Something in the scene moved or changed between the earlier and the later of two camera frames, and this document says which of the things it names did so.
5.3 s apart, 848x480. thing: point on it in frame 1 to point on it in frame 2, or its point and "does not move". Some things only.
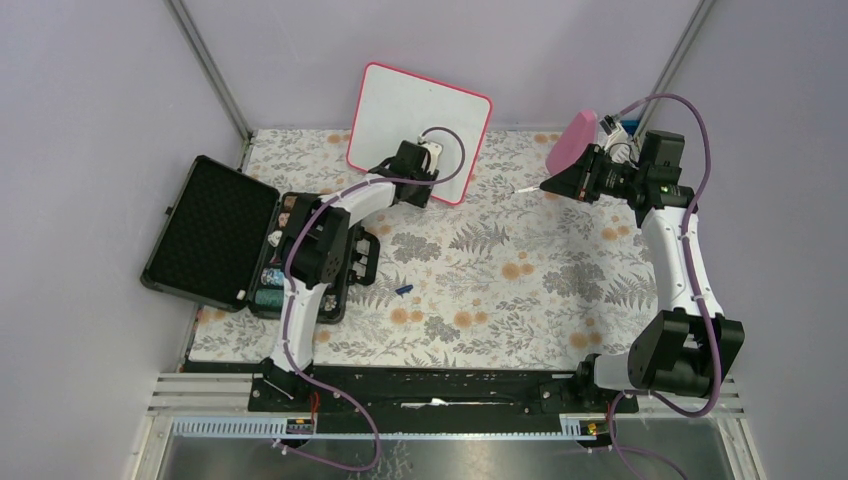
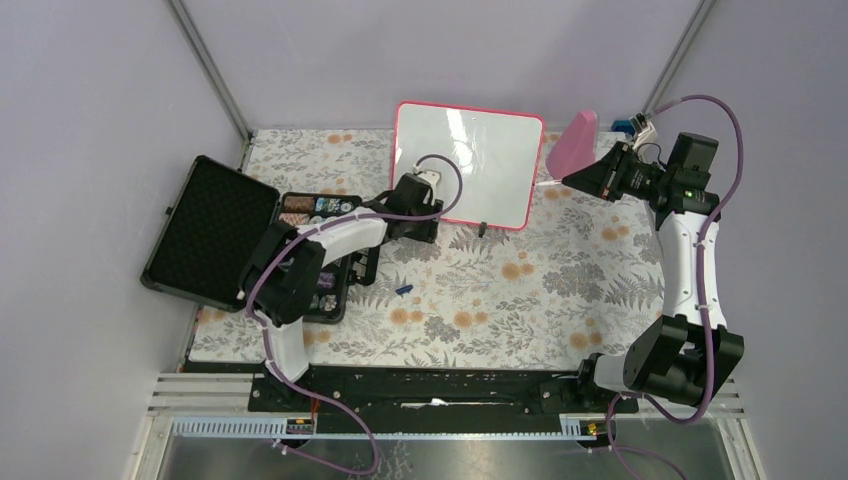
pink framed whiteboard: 394,106 to 498,152
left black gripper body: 418,194 to 421,228
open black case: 221,241 does not move
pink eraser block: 578,135 does not move
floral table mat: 522,275 does not move
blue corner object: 631,125 does not move
